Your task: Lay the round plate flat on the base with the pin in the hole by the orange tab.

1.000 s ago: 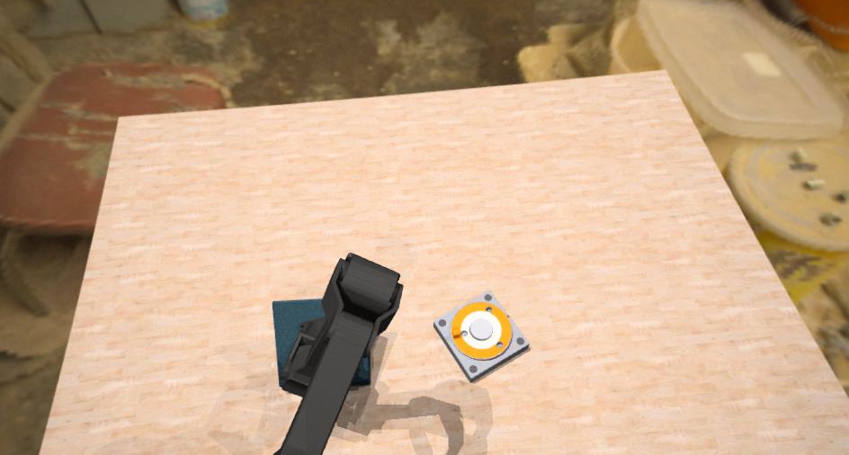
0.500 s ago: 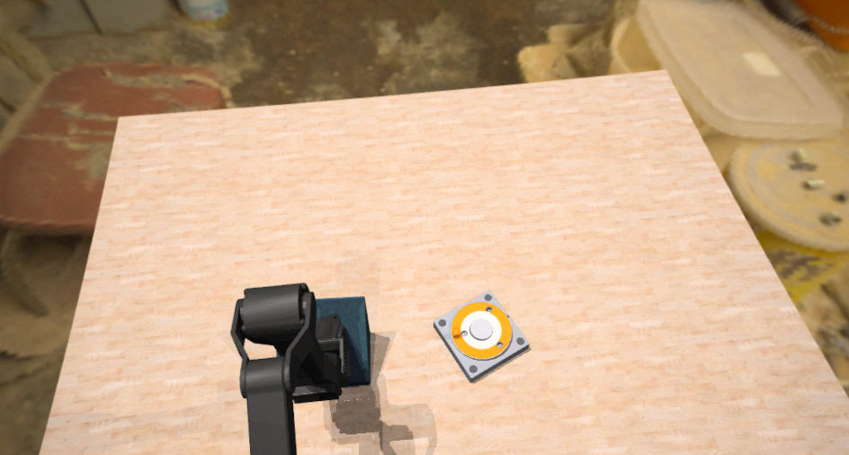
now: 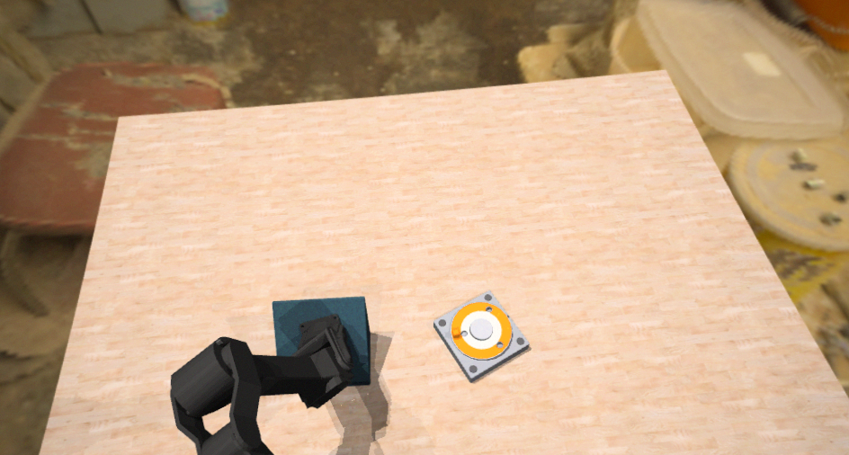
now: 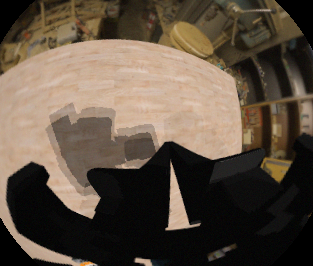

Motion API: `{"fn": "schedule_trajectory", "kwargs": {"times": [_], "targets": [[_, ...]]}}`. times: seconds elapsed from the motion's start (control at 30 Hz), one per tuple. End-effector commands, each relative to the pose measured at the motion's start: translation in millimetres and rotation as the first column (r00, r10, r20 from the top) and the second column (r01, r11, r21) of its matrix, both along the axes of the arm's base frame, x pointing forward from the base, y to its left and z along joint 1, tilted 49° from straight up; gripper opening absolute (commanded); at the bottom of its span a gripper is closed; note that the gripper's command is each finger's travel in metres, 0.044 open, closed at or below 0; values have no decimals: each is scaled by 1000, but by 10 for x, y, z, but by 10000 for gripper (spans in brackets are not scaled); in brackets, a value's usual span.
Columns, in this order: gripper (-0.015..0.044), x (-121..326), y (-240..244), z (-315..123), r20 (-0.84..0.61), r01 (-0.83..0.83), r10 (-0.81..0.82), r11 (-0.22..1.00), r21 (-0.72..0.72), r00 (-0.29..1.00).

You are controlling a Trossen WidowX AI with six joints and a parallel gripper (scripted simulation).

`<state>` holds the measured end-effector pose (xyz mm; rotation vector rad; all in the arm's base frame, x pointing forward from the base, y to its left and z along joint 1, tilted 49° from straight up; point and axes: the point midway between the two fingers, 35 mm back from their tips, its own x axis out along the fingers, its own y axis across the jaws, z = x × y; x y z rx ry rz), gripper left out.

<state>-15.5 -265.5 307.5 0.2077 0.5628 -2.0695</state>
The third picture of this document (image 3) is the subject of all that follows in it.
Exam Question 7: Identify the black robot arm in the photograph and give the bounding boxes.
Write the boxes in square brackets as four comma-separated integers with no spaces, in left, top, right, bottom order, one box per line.
[170,314,353,455]

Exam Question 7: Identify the orange round plate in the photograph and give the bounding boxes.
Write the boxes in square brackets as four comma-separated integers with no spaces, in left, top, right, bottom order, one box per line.
[451,302,512,360]

